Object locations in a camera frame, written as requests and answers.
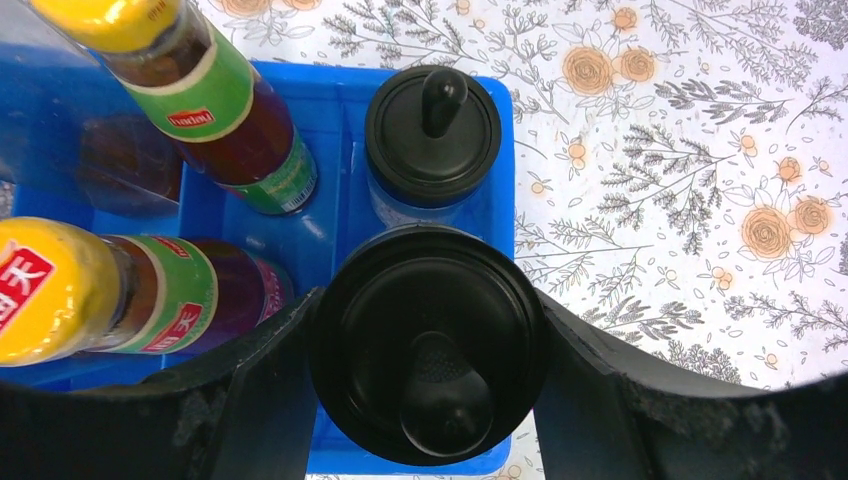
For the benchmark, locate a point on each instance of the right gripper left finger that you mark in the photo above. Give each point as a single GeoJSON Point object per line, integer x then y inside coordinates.
{"type": "Point", "coordinates": [243, 410]}

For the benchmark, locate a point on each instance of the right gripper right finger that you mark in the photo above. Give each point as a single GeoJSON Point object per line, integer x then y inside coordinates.
{"type": "Point", "coordinates": [609, 410]}

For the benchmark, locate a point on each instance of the black-cap squeeze bottle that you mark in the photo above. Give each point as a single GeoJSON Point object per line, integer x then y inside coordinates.
{"type": "Point", "coordinates": [432, 135]}
{"type": "Point", "coordinates": [429, 346]}

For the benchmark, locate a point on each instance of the yellow-cap sauce bottle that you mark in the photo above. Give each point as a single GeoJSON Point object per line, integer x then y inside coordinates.
{"type": "Point", "coordinates": [198, 89]}
{"type": "Point", "coordinates": [65, 290]}

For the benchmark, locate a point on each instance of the clear gold-cap bottle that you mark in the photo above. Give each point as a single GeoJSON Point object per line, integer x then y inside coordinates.
{"type": "Point", "coordinates": [68, 128]}

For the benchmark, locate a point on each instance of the floral patterned table mat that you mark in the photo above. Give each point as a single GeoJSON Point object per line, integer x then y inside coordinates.
{"type": "Point", "coordinates": [681, 166]}

